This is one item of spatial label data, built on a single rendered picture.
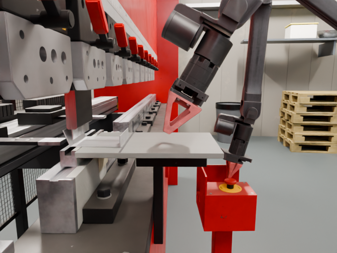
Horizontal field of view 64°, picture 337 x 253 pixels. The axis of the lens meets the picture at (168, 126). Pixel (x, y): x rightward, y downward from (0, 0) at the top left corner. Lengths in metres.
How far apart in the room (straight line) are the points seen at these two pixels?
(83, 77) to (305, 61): 5.30
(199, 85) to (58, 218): 0.33
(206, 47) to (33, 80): 0.31
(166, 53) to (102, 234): 2.34
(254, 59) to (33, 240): 0.77
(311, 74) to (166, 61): 3.53
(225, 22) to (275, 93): 5.00
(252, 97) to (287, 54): 4.62
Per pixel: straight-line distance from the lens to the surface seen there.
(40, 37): 0.34
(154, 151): 0.48
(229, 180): 0.88
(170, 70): 2.69
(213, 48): 0.51
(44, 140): 0.59
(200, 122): 5.35
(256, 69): 0.93
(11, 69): 0.28
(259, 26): 0.95
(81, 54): 0.47
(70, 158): 0.52
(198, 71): 0.50
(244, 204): 0.88
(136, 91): 2.72
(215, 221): 0.89
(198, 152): 0.48
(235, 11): 0.50
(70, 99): 0.53
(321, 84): 5.73
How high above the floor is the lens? 1.13
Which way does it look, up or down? 10 degrees down
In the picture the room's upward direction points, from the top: straight up
